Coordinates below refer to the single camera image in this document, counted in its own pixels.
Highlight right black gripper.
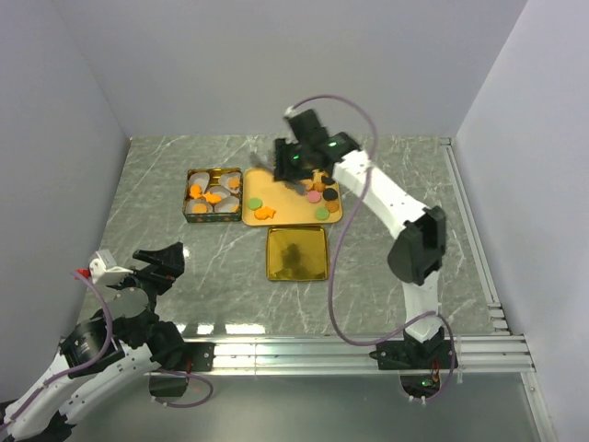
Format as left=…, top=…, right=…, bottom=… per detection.
left=273, top=138, right=316, bottom=182

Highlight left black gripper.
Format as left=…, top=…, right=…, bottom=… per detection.
left=107, top=241, right=184, bottom=311

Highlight metal tongs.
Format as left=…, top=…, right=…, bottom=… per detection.
left=248, top=152, right=306, bottom=196

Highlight orange flower cookie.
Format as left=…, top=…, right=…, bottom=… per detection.
left=227, top=178, right=240, bottom=192

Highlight brown round cookie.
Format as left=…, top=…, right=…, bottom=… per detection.
left=191, top=203, right=209, bottom=215

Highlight orange fish cookie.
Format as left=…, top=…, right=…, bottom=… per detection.
left=188, top=184, right=202, bottom=199
left=254, top=206, right=276, bottom=221
left=202, top=192, right=225, bottom=206

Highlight gold tin lid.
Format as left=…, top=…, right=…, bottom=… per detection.
left=266, top=226, right=329, bottom=282

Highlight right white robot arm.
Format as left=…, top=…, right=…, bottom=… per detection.
left=273, top=108, right=446, bottom=367

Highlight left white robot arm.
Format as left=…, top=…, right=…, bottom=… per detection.
left=1, top=242, right=185, bottom=441

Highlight pink round cookie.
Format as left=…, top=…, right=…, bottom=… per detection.
left=307, top=191, right=322, bottom=204

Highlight yellow serving tray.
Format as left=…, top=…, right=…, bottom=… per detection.
left=242, top=169, right=343, bottom=227

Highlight black round cookie lower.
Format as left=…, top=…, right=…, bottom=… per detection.
left=322, top=188, right=339, bottom=202

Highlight green round cookie left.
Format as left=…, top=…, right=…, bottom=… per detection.
left=248, top=197, right=263, bottom=211

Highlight green round cookie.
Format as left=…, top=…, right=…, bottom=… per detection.
left=315, top=207, right=330, bottom=220
left=248, top=197, right=263, bottom=211

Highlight green round cookie right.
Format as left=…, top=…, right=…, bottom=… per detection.
left=315, top=207, right=330, bottom=220

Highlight brown cookie right edge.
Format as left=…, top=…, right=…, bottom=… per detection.
left=325, top=201, right=341, bottom=214

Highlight green square cookie tin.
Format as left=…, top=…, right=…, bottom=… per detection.
left=182, top=168, right=244, bottom=224

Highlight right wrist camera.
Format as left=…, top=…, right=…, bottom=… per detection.
left=283, top=106, right=298, bottom=122

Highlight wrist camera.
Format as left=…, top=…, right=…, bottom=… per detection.
left=283, top=106, right=298, bottom=122
left=74, top=250, right=133, bottom=286

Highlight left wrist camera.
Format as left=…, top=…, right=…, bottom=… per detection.
left=74, top=250, right=133, bottom=286

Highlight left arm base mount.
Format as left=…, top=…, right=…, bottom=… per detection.
left=148, top=342, right=215, bottom=403

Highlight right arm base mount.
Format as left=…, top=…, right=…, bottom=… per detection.
left=369, top=339, right=457, bottom=405

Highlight aluminium rail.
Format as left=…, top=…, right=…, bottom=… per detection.
left=50, top=335, right=537, bottom=377

